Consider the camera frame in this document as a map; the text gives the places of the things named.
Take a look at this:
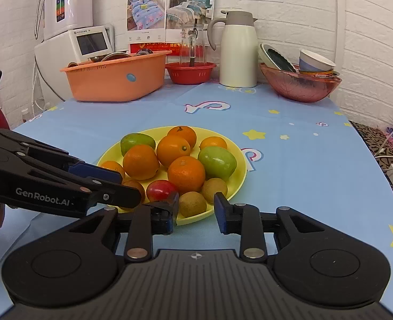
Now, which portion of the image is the dark brown plum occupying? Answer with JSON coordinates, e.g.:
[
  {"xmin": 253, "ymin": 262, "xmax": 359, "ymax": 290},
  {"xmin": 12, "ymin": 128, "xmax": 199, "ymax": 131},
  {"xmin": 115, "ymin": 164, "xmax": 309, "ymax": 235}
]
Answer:
[{"xmin": 122, "ymin": 179, "xmax": 146, "ymax": 204}]

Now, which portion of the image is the red plum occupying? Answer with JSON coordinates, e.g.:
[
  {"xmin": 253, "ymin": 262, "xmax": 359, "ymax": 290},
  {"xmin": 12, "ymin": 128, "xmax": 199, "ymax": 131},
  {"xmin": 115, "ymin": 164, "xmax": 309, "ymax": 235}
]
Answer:
[{"xmin": 146, "ymin": 180, "xmax": 178, "ymax": 202}]

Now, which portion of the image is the brown longan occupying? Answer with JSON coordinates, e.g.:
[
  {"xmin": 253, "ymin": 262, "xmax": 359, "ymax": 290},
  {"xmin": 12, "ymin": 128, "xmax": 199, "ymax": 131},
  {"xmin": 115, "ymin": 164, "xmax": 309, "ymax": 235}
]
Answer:
[
  {"xmin": 201, "ymin": 178, "xmax": 228, "ymax": 205},
  {"xmin": 179, "ymin": 191, "xmax": 207, "ymax": 217}
]

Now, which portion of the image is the large front orange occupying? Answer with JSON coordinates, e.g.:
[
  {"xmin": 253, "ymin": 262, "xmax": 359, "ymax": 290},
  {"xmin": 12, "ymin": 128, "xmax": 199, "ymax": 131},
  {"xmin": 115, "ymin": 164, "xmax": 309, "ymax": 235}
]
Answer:
[{"xmin": 168, "ymin": 156, "xmax": 206, "ymax": 194}]

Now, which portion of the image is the green fruit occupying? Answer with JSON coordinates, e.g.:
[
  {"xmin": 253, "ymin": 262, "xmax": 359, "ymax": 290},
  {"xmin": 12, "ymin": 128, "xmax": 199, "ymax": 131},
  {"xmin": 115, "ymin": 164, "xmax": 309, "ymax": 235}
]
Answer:
[
  {"xmin": 120, "ymin": 133, "xmax": 156, "ymax": 156},
  {"xmin": 198, "ymin": 146, "xmax": 237, "ymax": 181}
]

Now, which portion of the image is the yellow orange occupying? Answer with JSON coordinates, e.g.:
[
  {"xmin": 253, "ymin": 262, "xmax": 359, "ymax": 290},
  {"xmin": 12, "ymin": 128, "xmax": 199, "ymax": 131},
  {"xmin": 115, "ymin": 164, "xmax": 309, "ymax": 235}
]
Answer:
[{"xmin": 157, "ymin": 135, "xmax": 191, "ymax": 168}]

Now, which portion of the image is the small orange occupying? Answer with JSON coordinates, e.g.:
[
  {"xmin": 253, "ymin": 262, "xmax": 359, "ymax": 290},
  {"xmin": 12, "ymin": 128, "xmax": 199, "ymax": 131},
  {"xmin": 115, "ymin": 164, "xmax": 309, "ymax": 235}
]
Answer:
[{"xmin": 199, "ymin": 136, "xmax": 228, "ymax": 150}]

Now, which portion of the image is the yellow plastic plate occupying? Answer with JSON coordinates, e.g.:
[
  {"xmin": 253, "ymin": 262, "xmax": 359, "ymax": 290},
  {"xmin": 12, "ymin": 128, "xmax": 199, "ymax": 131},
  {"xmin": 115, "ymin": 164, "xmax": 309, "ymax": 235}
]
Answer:
[{"xmin": 97, "ymin": 126, "xmax": 247, "ymax": 226}]

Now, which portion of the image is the orange plastic basket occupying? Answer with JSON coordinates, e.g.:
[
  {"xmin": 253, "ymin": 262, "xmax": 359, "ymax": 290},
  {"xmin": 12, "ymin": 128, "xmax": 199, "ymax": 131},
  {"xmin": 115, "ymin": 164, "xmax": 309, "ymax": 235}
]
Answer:
[{"xmin": 60, "ymin": 51, "xmax": 170, "ymax": 103}]

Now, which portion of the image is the blue patterned tablecloth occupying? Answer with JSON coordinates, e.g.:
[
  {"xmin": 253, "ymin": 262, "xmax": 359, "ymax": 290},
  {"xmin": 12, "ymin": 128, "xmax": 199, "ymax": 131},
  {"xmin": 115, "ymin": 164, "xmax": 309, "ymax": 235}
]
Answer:
[{"xmin": 18, "ymin": 82, "xmax": 393, "ymax": 312}]

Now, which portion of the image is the white water dispenser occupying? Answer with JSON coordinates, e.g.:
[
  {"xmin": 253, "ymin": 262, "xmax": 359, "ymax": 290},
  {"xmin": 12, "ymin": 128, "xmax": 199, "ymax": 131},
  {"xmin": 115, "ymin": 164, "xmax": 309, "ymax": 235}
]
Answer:
[{"xmin": 34, "ymin": 24, "xmax": 115, "ymax": 108}]

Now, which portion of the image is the red plastic basket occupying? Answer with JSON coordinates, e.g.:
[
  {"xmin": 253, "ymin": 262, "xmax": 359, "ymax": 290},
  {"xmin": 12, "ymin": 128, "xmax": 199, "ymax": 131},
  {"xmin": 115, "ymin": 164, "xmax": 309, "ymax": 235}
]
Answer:
[{"xmin": 165, "ymin": 62, "xmax": 216, "ymax": 85}]

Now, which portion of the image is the copper pink bowl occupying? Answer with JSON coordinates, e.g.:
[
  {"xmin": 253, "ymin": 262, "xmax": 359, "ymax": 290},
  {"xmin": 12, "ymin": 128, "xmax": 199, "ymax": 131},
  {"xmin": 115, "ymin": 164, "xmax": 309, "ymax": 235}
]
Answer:
[{"xmin": 259, "ymin": 64, "xmax": 342, "ymax": 103}]

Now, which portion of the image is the white thermos jug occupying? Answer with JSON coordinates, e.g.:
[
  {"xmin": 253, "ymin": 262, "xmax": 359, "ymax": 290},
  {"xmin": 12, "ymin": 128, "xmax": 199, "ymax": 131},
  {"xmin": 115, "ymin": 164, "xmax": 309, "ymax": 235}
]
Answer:
[{"xmin": 207, "ymin": 10, "xmax": 259, "ymax": 88}]

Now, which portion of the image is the glass pitcher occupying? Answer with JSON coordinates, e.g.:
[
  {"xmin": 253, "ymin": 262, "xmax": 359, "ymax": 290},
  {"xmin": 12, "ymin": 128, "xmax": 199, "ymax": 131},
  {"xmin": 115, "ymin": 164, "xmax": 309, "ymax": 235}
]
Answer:
[{"xmin": 179, "ymin": 19, "xmax": 206, "ymax": 67}]

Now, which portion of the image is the white water purifier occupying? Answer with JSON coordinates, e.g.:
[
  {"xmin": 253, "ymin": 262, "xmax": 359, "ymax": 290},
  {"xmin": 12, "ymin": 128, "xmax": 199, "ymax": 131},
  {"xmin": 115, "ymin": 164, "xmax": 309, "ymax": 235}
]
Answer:
[{"xmin": 34, "ymin": 0, "xmax": 93, "ymax": 41}]

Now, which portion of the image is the green white dish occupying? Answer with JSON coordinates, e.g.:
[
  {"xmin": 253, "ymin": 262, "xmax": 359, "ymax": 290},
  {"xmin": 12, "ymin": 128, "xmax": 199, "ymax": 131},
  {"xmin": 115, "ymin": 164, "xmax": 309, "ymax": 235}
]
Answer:
[{"xmin": 258, "ymin": 43, "xmax": 297, "ymax": 73}]

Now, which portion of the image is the white blue cup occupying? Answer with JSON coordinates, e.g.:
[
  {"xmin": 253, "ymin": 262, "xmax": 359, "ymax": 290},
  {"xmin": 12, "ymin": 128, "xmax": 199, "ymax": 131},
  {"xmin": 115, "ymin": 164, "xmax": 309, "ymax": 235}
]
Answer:
[{"xmin": 299, "ymin": 49, "xmax": 336, "ymax": 72}]

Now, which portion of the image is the bedding poster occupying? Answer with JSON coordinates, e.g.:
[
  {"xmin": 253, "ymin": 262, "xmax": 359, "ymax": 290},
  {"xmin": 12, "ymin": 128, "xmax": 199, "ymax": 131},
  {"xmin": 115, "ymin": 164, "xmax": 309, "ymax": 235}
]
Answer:
[{"xmin": 126, "ymin": 0, "xmax": 215, "ymax": 56}]

